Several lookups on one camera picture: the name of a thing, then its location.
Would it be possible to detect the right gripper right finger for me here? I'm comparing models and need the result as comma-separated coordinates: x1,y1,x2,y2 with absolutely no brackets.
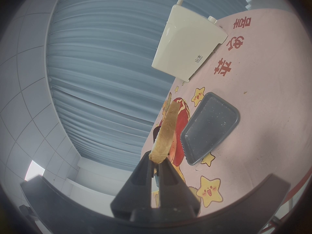
156,156,201,217

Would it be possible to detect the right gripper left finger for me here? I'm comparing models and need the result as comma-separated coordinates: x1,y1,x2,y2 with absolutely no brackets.
110,151,156,221

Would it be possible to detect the slice of bread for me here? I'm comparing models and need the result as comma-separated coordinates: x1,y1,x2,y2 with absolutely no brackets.
149,101,181,164

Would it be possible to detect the cream toaster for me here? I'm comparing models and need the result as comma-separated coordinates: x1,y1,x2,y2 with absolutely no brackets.
151,0,228,83

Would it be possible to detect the dark grey tray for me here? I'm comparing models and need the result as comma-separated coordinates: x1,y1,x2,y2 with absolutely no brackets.
180,92,241,166

